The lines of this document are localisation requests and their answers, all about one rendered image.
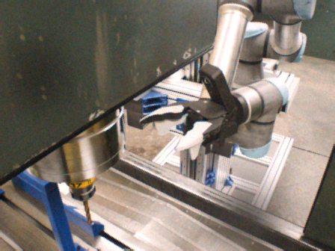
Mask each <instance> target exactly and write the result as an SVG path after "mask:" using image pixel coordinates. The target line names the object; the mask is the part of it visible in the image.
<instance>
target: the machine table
mask: <svg viewBox="0 0 335 251"><path fill-rule="evenodd" d="M0 188H1V189H2V190H4V193H3V194H2V195H0V251H59V249H58V245H57V244H56V243H57V242H56V240H55V236H54V234H53V230H52V227H51V223H50V221H49V216H48V214H47V213H46V208H45V205H44V203H42V202H41V201H40V200H38V199H37V198H35V197H33V196H32V195H31V194H29V193H28V192H27V191H25V190H24V189H22V188H20V187H19V186H18V185H16V184H15V183H13V182H12V181H11V180H10V181H8V182H7V183H5V184H4V185H2V186H1V187H0ZM11 189H12V190H11ZM60 194H61V197H62V198H64V199H65V200H67V201H68V202H71V204H74V206H77V208H78V209H79V210H83V211H84V206H83V205H81V204H80V203H79V202H76V201H75V200H74V199H71V197H69V196H67V195H66V194H64V193H63V192H60ZM14 196H16V197H15V200H14V199H13V200H12V201H10V199H12V197H14ZM10 204H11V205H10ZM9 209H10V210H9ZM84 212H85V211H84ZM90 215H91V216H92V217H94V218H96V219H97V220H99V221H100V222H101V223H102V224H104V226H105V228H104V229H103V230H102V231H100V232H99V234H97V236H95V239H94V237H93V236H92V235H90V234H88V233H87V232H85V231H84V230H83V229H81V228H79V227H78V226H76V225H75V224H74V223H72V222H70V221H69V220H68V223H69V225H70V231H71V233H72V235H73V240H74V243H75V242H76V243H78V244H80V245H81V246H83V247H84V248H85V249H89V250H88V251H100V250H97V249H98V248H99V249H101V248H102V249H101V250H102V251H124V250H123V249H125V248H127V249H128V248H129V249H131V248H132V250H134V251H159V250H157V249H155V248H154V247H152V246H150V245H149V244H146V243H145V242H143V241H142V240H139V238H136V237H135V236H133V235H131V234H129V233H128V232H126V231H124V230H123V229H121V228H120V227H117V226H116V225H114V224H113V223H111V222H110V221H107V220H106V219H105V218H103V217H101V216H99V215H98V214H97V213H94V212H93V211H91V210H90ZM76 235H77V236H76ZM88 235H89V237H88ZM115 237H116V238H115ZM106 239H107V240H106ZM80 240H81V241H80ZM78 241H79V242H81V243H79V242H78ZM97 241H98V243H97ZM108 241H109V242H108ZM127 241H128V243H127ZM84 242H85V243H84ZM92 243H93V244H92ZM123 243H124V244H123ZM91 244H92V245H94V244H95V245H94V246H92V245H91ZM97 244H98V245H97ZM109 244H110V245H109ZM121 244H122V245H123V246H122V245H121ZM127 244H128V245H127ZM141 245H142V246H141ZM95 247H96V248H95ZM115 248H116V249H115Z"/></svg>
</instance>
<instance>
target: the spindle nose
mask: <svg viewBox="0 0 335 251"><path fill-rule="evenodd" d="M125 148H126V121H125V114H124V106H123V107H122V108H119V109H118V110H116V111H115V112H113V113H112V114H109V116H107V117H106V118H104V119H103V120H100V121H99V122H98V123H96V125H93V126H92V127H90V128H88V129H87V130H86V131H84V132H82V133H81V134H79V135H78V136H77V137H74V138H73V139H72V140H70V141H68V143H65V144H64V145H63V146H61V147H60V148H58V149H56V150H55V151H54V152H52V153H51V154H49V155H47V156H46V157H45V158H43V159H41V160H40V161H38V162H37V163H35V164H34V165H32V166H30V167H29V168H28V169H27V170H26V171H27V172H28V173H30V174H31V175H32V176H34V177H36V178H38V179H40V180H44V181H48V182H57V183H70V182H80V181H84V180H86V179H91V178H92V177H95V176H98V175H99V174H101V173H103V172H105V171H106V170H108V169H110V168H111V167H112V166H114V165H115V164H116V163H117V162H118V160H120V158H121V157H122V155H123V153H124V150H125Z"/></svg>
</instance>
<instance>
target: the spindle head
mask: <svg viewBox="0 0 335 251"><path fill-rule="evenodd" d="M217 3H218V0H0V187H1V186H2V185H4V184H5V183H7V182H8V181H10V180H11V179H12V178H14V177H15V176H17V175H19V174H20V173H22V171H24V170H27V169H28V168H29V167H30V166H32V165H34V164H35V163H37V162H38V161H40V160H41V159H43V158H45V157H46V156H47V155H49V154H51V153H52V152H54V151H55V150H56V149H58V148H60V147H61V146H63V145H64V144H65V143H68V141H70V140H72V139H73V138H74V137H77V136H78V135H79V134H81V133H82V132H84V131H86V130H87V129H88V128H90V127H92V126H93V125H96V123H98V122H99V121H100V120H103V119H104V118H106V117H107V116H109V114H112V113H113V112H115V111H116V110H118V109H119V108H122V107H123V106H124V105H125V104H128V103H129V102H131V101H132V100H133V99H135V98H136V97H138V96H140V95H141V94H143V93H145V92H146V91H147V90H149V89H151V88H152V87H154V86H156V85H157V84H158V83H159V82H162V81H163V80H165V79H166V78H168V77H169V76H171V75H172V74H174V73H175V72H178V71H179V70H181V69H182V68H184V67H185V66H187V65H188V64H190V63H192V62H193V61H195V60H197V59H198V58H199V57H201V56H203V55H205V54H206V53H207V52H210V51H211V50H212V49H214V47H215V46H213V44H214V42H215V31H216V26H215V24H216V17H217Z"/></svg>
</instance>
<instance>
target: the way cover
mask: <svg viewBox="0 0 335 251"><path fill-rule="evenodd" d="M93 184H94V185H96V192H95V193H94V195H93V196H92V197H91V198H90V199H89V200H88V201H87V202H88V206H89V208H90V210H91V211H93V212H94V213H97V214H98V215H99V216H101V217H103V218H105V219H106V220H107V221H110V222H111V223H113V224H114V225H116V226H117V227H120V228H121V229H123V230H124V231H126V232H128V233H129V234H131V235H134V236H135V237H136V238H139V240H142V241H143V242H145V243H146V244H149V245H150V246H152V247H154V248H155V249H157V250H159V251H247V250H246V249H244V248H242V247H241V246H239V245H238V244H236V243H233V242H232V241H231V240H228V238H225V237H224V236H223V235H220V234H218V233H217V232H215V231H214V230H212V229H210V228H209V227H208V226H205V225H204V224H202V223H199V221H198V220H195V219H194V218H193V219H192V218H191V216H189V215H188V216H187V214H185V212H182V211H180V210H179V209H176V207H174V206H172V205H171V204H169V203H168V202H164V201H161V200H160V199H155V198H154V197H152V196H151V197H150V196H148V195H144V194H143V193H140V192H138V191H136V190H133V189H131V188H128V187H126V186H122V185H120V184H118V183H116V182H113V181H111V180H107V179H105V178H103V177H101V176H97V177H96V178H95V181H94V182H93ZM145 200H146V201H145ZM151 200H152V201H151ZM153 200H154V201H153ZM150 201H151V202H150ZM144 203H145V204H144ZM158 203H160V204H158ZM166 203H167V205H166ZM168 204H169V205H168ZM164 208H165V209H164ZM173 208H174V209H173ZM170 209H171V210H170ZM172 210H173V212H172ZM174 210H175V211H174ZM164 211H165V212H164ZM171 212H172V213H171ZM175 212H176V213H175ZM148 215H149V216H148ZM183 215H185V216H183ZM180 216H182V217H180ZM126 218H127V219H126ZM176 220H177V221H176ZM191 226H192V227H191ZM178 227H179V228H178ZM133 230H134V231H133ZM155 236H156V237H155ZM165 249H166V250H165Z"/></svg>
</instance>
